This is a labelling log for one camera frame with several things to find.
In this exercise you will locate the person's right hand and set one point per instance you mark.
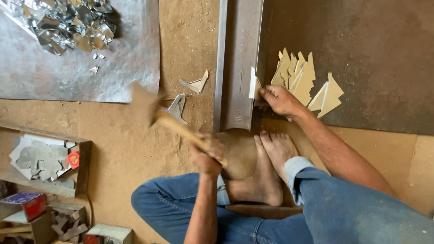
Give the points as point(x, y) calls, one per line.
point(284, 101)

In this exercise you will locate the person's left hand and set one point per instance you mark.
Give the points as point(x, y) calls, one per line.
point(205, 157)

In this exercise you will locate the person's left fingers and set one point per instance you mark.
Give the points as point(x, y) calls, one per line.
point(212, 147)

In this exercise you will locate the person's right fingers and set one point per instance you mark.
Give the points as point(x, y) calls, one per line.
point(268, 94)

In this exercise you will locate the small white sheet-metal piece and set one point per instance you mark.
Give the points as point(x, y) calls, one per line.
point(252, 87)

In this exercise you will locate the wooden mallet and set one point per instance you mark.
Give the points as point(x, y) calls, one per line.
point(176, 127)

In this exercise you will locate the dusty rounded stone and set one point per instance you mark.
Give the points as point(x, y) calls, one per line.
point(237, 152)

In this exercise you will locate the long steel angle bar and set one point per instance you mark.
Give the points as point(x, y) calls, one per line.
point(240, 67)

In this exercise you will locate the pile of beige cut-metal shapes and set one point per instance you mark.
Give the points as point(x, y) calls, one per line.
point(305, 79)

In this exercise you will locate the forked metal offcut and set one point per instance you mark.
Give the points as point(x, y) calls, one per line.
point(178, 107)

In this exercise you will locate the person's right foot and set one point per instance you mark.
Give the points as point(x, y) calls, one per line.
point(279, 152)

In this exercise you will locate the person's foot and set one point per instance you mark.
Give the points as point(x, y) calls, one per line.
point(262, 186)
point(279, 152)

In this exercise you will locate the person's left foot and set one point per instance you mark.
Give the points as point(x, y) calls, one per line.
point(262, 186)

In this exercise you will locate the flat pointed metal offcut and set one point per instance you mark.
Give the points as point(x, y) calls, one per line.
point(198, 84)

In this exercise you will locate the wooden plank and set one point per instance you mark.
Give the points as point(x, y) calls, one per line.
point(264, 211)

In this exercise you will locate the dark brown floor sheet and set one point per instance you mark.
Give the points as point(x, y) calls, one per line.
point(373, 50)

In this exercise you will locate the large grey metal sheet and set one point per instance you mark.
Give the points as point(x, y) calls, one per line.
point(101, 78)

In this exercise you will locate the grey metal box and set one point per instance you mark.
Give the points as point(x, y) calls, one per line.
point(108, 234)

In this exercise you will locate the tan hardboard sheet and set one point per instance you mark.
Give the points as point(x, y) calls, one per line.
point(390, 159)

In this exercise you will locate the round red tape roll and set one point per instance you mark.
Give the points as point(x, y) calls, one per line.
point(73, 159)

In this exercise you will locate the tiny metal scrap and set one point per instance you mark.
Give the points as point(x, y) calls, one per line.
point(98, 56)
point(94, 69)

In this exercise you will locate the person's blue jeans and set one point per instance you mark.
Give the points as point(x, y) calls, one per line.
point(339, 217)

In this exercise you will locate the open box of metal brackets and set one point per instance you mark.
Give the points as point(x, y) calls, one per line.
point(67, 222)

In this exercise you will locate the wooden tray of metal blanks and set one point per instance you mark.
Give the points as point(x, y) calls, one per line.
point(44, 159)

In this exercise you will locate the heap of shiny metal scraps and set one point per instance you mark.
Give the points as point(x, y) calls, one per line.
point(67, 23)

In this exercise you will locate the red and purple box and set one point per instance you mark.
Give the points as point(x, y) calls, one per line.
point(25, 205)

